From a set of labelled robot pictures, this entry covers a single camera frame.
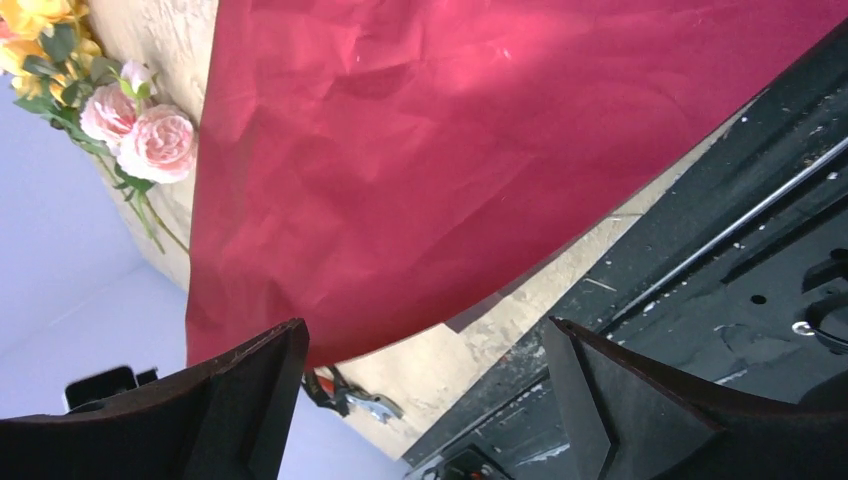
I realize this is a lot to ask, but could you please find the pink fake rose stem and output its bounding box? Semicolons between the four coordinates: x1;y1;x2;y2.
31;58;198;252

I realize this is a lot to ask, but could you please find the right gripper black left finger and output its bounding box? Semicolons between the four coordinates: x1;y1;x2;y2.
1;319;309;479

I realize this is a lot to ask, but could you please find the black lanyard strap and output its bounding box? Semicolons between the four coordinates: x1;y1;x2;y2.
301;366;359;419

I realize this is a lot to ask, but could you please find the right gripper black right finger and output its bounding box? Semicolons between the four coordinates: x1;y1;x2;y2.
543;318;847;479

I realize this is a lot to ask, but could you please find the yellow fake flower stem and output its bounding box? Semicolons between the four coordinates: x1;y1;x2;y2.
1;0;104;131

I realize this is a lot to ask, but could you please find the dark red wrapping paper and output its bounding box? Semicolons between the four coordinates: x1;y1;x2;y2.
185;1;847;366

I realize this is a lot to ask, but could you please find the silver adjustable wrench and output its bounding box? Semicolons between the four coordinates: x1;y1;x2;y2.
346;390;404;424

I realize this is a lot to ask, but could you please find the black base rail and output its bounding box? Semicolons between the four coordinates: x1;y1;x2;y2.
404;24;847;479

